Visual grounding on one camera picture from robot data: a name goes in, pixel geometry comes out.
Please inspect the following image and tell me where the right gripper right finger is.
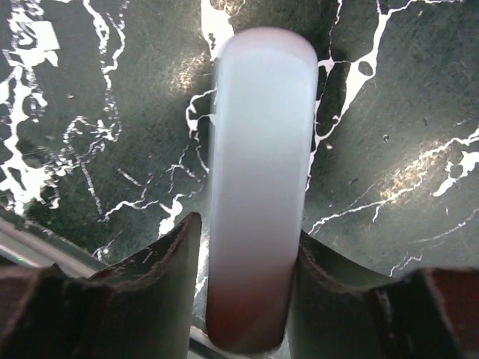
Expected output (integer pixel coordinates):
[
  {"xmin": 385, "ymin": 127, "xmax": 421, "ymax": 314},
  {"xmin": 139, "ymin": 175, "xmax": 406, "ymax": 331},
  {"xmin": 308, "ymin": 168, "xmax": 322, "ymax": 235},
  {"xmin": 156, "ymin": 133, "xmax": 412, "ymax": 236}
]
[{"xmin": 287, "ymin": 233, "xmax": 478, "ymax": 358}]

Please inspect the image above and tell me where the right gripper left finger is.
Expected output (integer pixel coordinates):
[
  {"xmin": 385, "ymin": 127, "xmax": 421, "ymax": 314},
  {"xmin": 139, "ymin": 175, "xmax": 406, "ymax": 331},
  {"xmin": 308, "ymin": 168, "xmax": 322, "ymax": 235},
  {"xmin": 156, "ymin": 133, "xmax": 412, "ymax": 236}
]
[{"xmin": 1, "ymin": 212, "xmax": 201, "ymax": 358}]

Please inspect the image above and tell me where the light blue white stapler top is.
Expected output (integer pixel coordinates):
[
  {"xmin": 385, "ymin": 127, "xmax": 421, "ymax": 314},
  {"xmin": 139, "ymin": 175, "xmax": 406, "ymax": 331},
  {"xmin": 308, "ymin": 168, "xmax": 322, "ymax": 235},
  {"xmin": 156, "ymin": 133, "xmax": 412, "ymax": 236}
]
[{"xmin": 206, "ymin": 27, "xmax": 318, "ymax": 355}]

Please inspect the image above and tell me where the black marble pattern mat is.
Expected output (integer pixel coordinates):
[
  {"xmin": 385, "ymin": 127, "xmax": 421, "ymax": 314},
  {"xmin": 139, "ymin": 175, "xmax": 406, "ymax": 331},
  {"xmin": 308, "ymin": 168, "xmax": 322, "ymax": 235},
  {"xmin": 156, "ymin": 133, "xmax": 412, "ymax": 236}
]
[{"xmin": 1, "ymin": 1, "xmax": 478, "ymax": 275}]

